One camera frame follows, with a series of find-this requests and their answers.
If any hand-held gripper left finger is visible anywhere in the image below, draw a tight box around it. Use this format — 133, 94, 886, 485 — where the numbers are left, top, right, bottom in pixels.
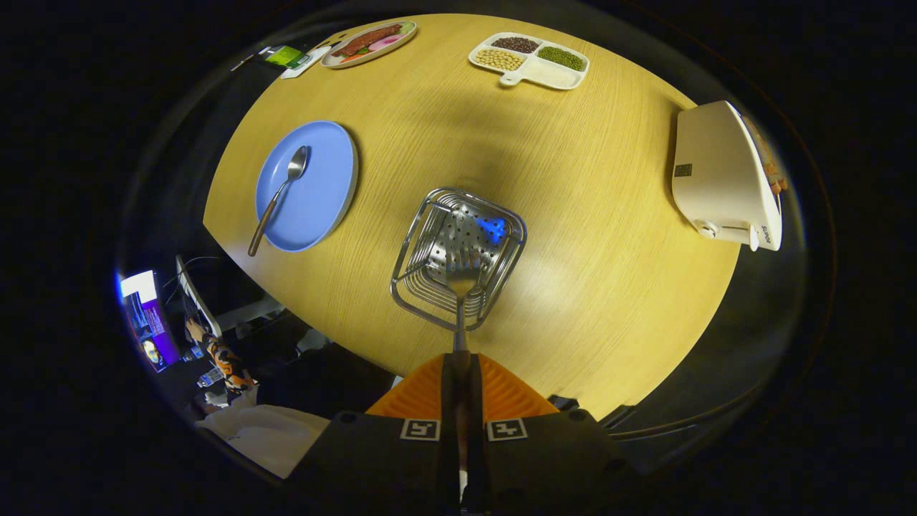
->
287, 353, 463, 516

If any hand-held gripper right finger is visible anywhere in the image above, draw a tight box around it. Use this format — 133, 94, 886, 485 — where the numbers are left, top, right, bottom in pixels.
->
462, 353, 640, 516

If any wooden handled metal fork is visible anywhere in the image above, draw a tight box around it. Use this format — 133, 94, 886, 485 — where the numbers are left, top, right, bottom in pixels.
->
444, 247, 482, 474

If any wooden handled metal spoon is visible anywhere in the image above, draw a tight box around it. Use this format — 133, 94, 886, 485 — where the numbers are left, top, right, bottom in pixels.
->
248, 145, 311, 257

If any white clothing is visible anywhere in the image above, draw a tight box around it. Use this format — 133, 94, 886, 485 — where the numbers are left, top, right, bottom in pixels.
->
195, 403, 332, 479

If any orange and black object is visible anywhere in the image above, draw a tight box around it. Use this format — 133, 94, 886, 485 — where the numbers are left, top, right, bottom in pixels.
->
186, 319, 259, 395

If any blue round plate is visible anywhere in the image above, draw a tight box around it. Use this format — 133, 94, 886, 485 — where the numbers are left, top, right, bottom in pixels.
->
255, 120, 359, 253

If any white framed screen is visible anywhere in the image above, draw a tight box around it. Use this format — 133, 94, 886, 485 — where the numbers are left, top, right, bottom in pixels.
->
176, 256, 223, 338

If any lit computer monitor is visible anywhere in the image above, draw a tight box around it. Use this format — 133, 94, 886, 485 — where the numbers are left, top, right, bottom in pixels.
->
118, 270, 180, 373

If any white toaster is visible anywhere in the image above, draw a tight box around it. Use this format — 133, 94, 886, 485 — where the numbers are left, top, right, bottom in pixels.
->
671, 100, 784, 252

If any white divided bean tray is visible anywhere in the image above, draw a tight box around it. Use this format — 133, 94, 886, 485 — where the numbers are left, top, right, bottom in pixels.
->
469, 32, 590, 91

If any white square coaster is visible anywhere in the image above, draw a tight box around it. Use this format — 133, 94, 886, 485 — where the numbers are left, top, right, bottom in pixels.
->
279, 46, 332, 80

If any round plate with food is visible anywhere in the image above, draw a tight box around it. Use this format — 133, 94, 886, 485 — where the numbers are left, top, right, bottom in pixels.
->
320, 21, 418, 70

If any brown meat piece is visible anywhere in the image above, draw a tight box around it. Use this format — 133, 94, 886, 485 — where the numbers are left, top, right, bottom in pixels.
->
331, 24, 404, 58

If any green label plastic bottle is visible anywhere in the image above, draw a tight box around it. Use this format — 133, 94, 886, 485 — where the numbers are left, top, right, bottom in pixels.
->
259, 45, 310, 69

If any metal wire basket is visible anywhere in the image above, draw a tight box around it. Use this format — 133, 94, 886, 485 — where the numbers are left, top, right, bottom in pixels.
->
390, 187, 528, 332

